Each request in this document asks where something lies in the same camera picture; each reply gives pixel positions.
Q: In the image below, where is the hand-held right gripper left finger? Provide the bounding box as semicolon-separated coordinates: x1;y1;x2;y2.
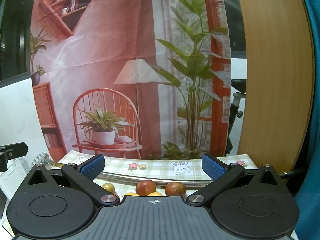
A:
26;154;120;207

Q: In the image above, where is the black saddle seat stand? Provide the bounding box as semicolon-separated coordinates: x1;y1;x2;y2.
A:
226;79;248;155

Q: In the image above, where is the large red apple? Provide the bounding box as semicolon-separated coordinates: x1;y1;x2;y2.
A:
136;180;157;196

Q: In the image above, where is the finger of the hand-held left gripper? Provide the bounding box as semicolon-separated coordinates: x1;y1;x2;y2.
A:
0;142;28;172

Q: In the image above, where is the checked rabbit print tablecloth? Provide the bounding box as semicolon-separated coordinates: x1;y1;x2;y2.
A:
0;151;299;240

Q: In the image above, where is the dark red round fruit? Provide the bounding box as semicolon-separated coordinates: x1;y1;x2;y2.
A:
164;182;187;196

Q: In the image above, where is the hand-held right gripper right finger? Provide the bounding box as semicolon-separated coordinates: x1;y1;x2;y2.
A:
186;154;288;207

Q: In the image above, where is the wooden board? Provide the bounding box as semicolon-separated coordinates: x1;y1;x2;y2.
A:
235;0;315;178

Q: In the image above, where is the telescopic metal back scratcher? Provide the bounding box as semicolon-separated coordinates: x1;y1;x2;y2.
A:
32;152;298;183

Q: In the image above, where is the dark window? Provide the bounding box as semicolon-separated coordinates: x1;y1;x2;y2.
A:
0;0;34;82

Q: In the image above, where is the teal cloth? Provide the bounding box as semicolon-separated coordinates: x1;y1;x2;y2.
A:
292;0;320;240

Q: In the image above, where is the printed room backdrop cloth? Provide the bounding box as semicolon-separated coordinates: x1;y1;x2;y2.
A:
29;0;232;160

